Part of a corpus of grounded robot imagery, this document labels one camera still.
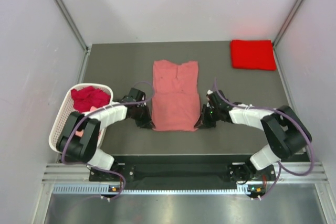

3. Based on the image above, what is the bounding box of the right aluminium frame post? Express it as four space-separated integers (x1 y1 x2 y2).
271 0 322 48

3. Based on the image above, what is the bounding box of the salmon pink t shirt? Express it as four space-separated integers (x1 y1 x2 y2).
152 60 201 132

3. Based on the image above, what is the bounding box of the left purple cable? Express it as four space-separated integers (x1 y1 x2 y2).
61 81 155 201

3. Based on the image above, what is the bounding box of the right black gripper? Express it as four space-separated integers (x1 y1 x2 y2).
195 104 221 129

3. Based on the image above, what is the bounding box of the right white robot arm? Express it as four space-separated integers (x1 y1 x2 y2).
194 90 312 181

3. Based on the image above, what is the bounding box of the light pink t shirt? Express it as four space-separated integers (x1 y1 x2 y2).
75 106 98 138

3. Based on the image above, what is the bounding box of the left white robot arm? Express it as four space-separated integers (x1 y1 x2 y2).
56 88 155 180

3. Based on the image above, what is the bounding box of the left aluminium frame post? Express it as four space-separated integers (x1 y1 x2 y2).
36 0 90 51

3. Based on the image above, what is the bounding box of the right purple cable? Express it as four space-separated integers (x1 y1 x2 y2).
214 77 315 201

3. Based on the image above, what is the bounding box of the grey slotted cable duct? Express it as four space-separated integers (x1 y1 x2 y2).
52 184 265 195

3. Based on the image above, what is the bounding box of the white plastic laundry basket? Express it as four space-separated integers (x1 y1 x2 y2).
49 83 113 153

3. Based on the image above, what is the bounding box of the folded red t shirt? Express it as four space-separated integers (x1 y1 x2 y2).
230 40 277 71

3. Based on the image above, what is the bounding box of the aluminium frame post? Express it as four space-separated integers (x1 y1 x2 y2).
36 0 90 51
271 0 322 48

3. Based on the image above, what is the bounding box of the crimson crumpled t shirt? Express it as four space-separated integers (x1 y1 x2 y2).
70 86 111 112

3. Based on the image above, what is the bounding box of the purple cable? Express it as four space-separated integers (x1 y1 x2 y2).
214 77 315 201
61 81 155 201

